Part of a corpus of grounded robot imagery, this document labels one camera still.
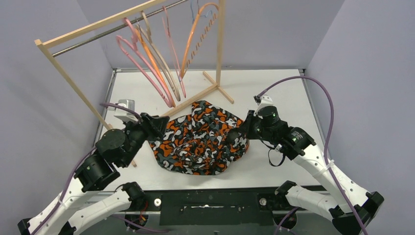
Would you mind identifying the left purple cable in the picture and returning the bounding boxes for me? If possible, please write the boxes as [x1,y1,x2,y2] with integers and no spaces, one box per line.
[30,102,172,235]

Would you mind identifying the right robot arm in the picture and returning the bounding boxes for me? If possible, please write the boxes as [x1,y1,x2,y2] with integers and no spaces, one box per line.
[226,106,384,235]

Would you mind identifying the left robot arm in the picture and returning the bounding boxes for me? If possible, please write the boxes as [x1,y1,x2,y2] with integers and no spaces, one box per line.
[18,113,170,235]

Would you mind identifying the metal rack rod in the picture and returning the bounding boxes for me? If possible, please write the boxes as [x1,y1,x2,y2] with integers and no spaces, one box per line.
[52,0,188,57]

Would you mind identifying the orange notched hanger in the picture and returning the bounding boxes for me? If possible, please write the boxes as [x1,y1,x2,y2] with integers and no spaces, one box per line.
[180,2,219,78]

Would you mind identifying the orange camouflage shorts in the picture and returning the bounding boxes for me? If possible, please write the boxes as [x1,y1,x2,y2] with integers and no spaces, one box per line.
[149,100,250,176]

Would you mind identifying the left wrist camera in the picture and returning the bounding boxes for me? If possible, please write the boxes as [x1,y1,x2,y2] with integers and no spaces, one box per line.
[114,99,137,122]

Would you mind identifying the beige wooden hanger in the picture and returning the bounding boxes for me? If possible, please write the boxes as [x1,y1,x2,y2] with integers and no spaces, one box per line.
[140,11,181,101]

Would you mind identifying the orange plastic hanger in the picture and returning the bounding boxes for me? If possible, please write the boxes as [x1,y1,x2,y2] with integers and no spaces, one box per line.
[134,27,176,108]

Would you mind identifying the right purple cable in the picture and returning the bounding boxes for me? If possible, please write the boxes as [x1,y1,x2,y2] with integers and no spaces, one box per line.
[254,75,370,235]

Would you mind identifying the thin pink hanger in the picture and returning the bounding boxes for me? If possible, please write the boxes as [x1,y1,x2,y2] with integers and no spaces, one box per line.
[162,6,186,98]

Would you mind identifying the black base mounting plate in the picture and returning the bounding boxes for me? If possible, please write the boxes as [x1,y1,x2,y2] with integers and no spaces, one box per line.
[125,187,293,226]

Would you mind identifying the purple cable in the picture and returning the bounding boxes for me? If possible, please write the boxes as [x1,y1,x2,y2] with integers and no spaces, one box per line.
[254,75,370,235]
[30,102,172,235]

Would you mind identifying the pink plastic hanger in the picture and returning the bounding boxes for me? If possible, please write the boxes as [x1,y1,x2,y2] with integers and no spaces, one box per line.
[115,18,173,108]

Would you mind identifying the wooden clothes rack frame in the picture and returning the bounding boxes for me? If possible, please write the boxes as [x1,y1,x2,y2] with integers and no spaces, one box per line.
[34,0,235,168]

